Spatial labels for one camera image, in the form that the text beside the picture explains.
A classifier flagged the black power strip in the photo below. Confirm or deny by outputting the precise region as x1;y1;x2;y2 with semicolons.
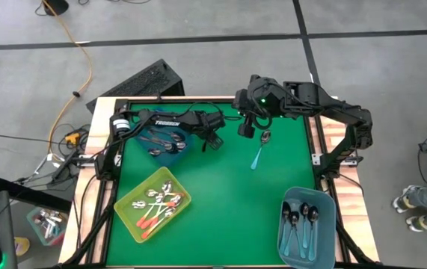
46;149;82;188

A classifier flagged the yellow-green plastic tray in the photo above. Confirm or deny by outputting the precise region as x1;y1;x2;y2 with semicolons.
113;166;193;244

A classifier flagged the black round stand base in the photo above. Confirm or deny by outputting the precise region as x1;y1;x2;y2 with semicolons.
42;0;70;16

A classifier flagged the yellow disc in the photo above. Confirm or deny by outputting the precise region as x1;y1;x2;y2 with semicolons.
13;236;31;257

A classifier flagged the black gantry strut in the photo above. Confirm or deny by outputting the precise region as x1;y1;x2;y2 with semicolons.
61;175;119;267
325;207;377;266

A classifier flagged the silver metal spoon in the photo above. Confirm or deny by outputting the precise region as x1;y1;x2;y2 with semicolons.
132;200;179;210

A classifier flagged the grey-blue plastic bin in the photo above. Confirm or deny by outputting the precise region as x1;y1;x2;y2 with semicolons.
277;186;338;269

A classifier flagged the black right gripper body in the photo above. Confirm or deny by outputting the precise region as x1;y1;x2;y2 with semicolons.
233;74;286;121

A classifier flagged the orange extension cable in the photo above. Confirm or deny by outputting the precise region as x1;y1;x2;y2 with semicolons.
42;0;94;142

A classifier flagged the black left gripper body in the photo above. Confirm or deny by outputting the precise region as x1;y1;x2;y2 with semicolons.
197;111;227;137

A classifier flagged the teal box of small parts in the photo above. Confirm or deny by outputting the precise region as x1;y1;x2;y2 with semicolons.
25;207;68;247

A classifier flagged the blue plastic bin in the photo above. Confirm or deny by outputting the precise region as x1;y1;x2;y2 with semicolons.
132;107;195;169

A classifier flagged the black side table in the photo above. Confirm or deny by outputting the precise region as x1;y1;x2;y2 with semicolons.
0;174;73;214

